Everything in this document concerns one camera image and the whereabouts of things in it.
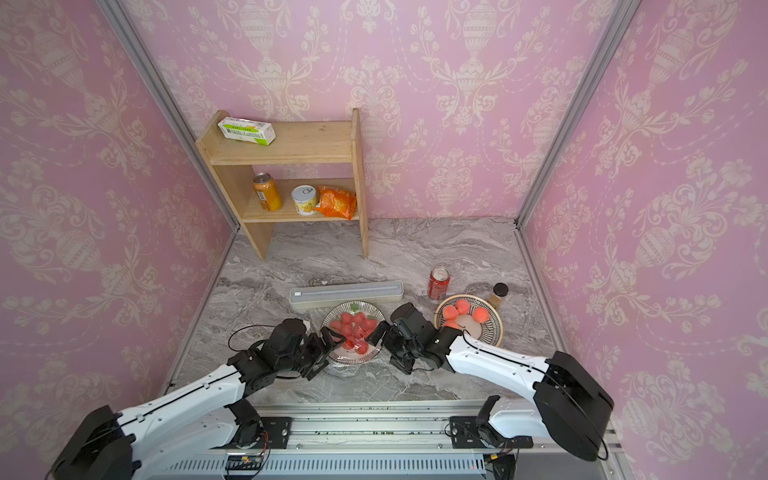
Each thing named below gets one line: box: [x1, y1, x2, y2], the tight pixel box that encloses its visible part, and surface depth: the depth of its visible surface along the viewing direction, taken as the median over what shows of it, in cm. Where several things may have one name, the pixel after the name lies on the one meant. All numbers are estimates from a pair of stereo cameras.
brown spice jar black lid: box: [488, 282, 509, 311], surface depth 92 cm
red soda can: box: [428, 266, 451, 301], surface depth 94 cm
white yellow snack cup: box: [291, 184, 318, 216], surface depth 94 cm
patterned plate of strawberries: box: [321, 300, 386, 365], surface depth 92 cm
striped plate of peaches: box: [434, 294, 504, 348], surface depth 94 cm
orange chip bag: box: [314, 186, 357, 222], surface depth 93 cm
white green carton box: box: [217, 116, 277, 146], surface depth 81 cm
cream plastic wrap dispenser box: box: [289, 281, 405, 309], surface depth 96 cm
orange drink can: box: [253, 172, 283, 212], surface depth 91 cm
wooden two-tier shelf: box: [196, 108, 369, 260], surface depth 91 cm
